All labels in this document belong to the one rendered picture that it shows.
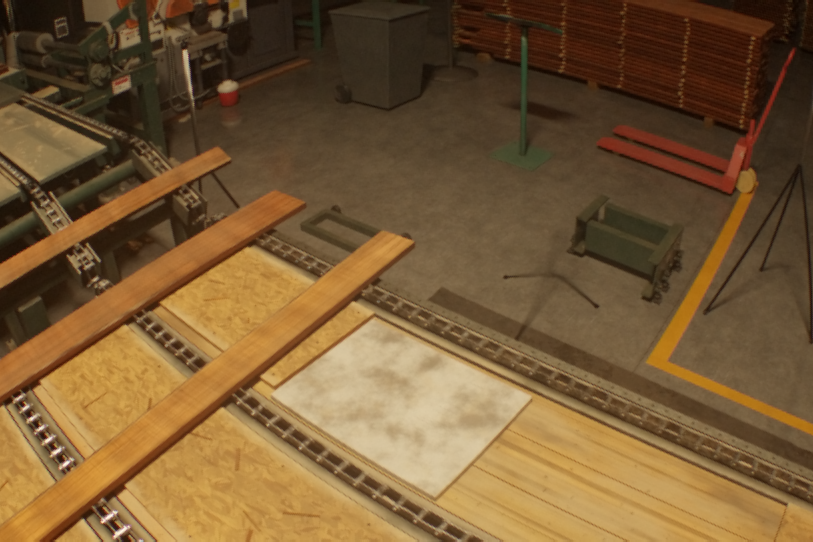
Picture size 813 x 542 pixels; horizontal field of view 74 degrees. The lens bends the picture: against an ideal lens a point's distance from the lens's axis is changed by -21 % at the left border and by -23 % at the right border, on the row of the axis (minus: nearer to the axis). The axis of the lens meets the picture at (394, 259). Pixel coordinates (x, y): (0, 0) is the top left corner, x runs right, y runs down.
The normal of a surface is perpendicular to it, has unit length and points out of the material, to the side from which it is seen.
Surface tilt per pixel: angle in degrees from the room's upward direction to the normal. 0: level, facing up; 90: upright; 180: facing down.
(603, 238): 90
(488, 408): 0
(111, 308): 0
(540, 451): 0
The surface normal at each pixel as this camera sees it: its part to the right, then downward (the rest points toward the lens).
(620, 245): -0.64, 0.44
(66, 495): -0.04, -0.83
